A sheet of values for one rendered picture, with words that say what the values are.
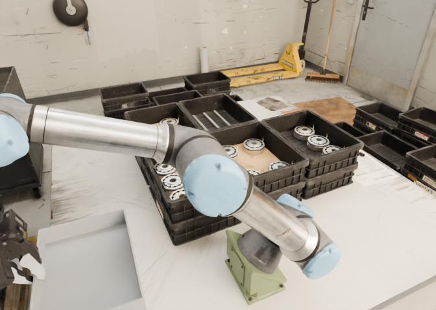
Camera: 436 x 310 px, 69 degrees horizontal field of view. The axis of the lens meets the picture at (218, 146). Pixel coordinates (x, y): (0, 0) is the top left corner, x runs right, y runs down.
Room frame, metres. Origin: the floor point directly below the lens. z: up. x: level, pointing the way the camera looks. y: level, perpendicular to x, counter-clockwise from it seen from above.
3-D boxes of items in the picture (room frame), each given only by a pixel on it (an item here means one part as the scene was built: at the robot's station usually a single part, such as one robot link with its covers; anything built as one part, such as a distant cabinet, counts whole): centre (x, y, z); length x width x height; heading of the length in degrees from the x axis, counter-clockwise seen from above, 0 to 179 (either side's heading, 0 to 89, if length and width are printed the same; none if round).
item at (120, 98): (2.68, 0.84, 0.37); 0.40 x 0.30 x 0.45; 113
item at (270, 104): (2.12, -0.39, 0.71); 0.22 x 0.19 x 0.01; 23
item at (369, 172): (1.35, -0.73, 0.70); 0.33 x 0.23 x 0.01; 23
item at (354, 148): (1.30, -0.43, 0.92); 0.40 x 0.30 x 0.02; 25
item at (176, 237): (1.05, 0.12, 0.76); 0.40 x 0.30 x 0.12; 25
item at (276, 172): (1.18, -0.16, 0.92); 0.40 x 0.30 x 0.02; 25
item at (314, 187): (1.30, -0.43, 0.76); 0.40 x 0.30 x 0.12; 25
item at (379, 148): (1.86, -1.20, 0.31); 0.40 x 0.30 x 0.34; 23
